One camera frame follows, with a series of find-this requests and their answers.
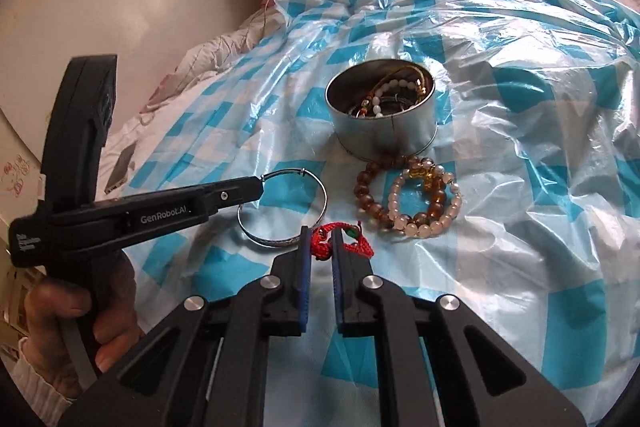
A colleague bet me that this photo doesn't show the person's left hand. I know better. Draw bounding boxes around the person's left hand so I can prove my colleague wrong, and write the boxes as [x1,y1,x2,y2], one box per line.
[22,252,146,390]

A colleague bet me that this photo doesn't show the silver bangle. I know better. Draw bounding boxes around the silver bangle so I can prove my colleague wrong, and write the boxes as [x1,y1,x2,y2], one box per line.
[237,168,329,250]

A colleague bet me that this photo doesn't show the blue checked plastic sheet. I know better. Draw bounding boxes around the blue checked plastic sheet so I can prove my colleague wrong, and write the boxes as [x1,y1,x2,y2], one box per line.
[117,0,640,427]

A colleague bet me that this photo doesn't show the white bead bracelet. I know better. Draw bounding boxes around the white bead bracelet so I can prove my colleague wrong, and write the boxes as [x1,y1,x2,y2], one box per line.
[366,78,427,118]

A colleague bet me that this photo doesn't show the red string bracelet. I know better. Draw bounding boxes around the red string bracelet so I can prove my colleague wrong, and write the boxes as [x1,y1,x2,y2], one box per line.
[310,222,375,260]

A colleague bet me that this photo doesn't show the amber bead bracelet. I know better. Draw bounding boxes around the amber bead bracelet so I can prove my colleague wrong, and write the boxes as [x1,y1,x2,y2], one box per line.
[404,157,447,224]

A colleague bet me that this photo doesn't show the brown bead bracelet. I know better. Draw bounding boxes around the brown bead bracelet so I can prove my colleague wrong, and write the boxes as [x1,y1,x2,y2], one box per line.
[355,155,426,229]

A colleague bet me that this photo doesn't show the round metal tin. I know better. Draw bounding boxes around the round metal tin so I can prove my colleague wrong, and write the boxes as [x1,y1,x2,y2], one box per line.
[325,61,440,162]

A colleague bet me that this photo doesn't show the person's left forearm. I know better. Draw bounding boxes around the person's left forearm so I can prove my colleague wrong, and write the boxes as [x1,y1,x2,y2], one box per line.
[12,337,76,418]

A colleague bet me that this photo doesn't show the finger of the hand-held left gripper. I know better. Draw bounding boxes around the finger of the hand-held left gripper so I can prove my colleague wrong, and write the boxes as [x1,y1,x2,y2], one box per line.
[199,176,264,224]

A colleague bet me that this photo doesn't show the smartphone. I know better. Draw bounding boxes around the smartphone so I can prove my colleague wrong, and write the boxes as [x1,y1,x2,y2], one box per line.
[104,144,137,195]

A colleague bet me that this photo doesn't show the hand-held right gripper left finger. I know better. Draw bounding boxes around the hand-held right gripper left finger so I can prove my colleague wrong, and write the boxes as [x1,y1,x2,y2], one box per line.
[57,227,312,427]

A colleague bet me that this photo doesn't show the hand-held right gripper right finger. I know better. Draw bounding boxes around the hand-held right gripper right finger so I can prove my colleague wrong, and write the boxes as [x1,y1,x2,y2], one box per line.
[330,227,581,427]

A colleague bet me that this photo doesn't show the pink bead bracelet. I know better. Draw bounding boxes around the pink bead bracelet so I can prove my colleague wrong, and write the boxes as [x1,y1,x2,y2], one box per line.
[384,174,463,239]

